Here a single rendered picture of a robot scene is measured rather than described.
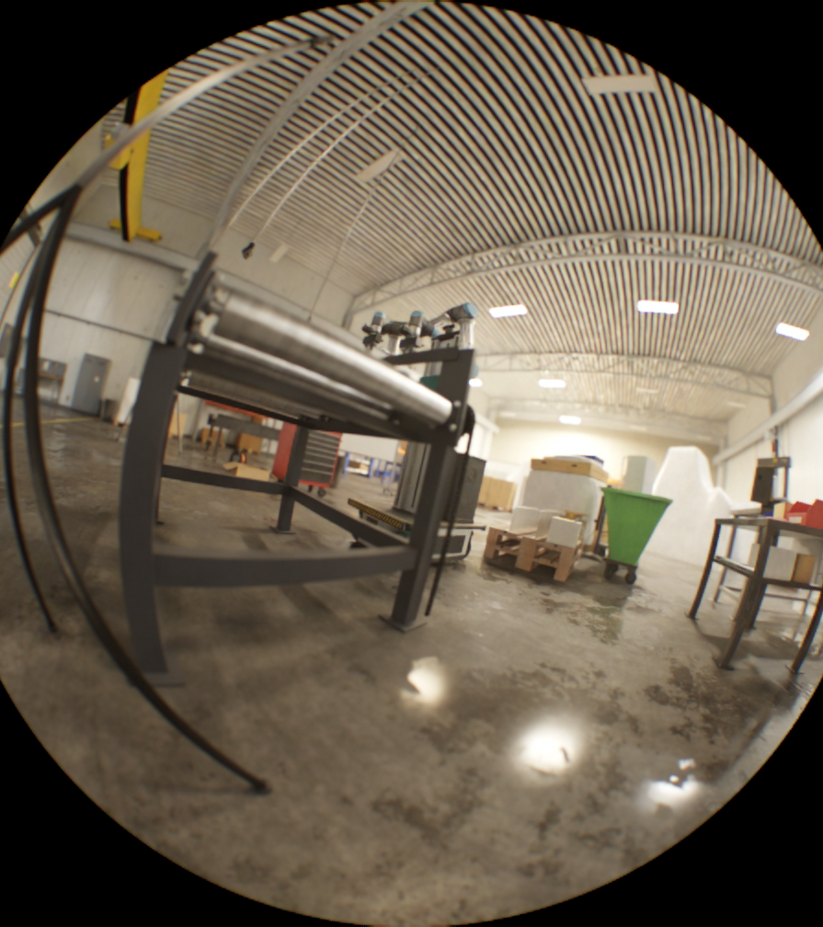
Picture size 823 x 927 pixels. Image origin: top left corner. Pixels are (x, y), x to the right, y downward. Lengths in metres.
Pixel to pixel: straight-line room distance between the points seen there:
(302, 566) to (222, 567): 0.22
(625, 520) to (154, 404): 3.12
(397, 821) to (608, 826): 0.44
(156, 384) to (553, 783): 1.16
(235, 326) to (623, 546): 3.10
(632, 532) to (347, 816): 2.87
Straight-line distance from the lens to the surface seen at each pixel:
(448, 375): 1.18
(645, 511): 2.94
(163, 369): 0.60
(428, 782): 0.72
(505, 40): 7.82
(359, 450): 6.21
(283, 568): 0.74
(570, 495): 4.09
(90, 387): 11.22
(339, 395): 1.05
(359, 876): 0.62
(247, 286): 11.90
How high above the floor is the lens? 0.62
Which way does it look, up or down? 2 degrees up
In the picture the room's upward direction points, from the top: 13 degrees clockwise
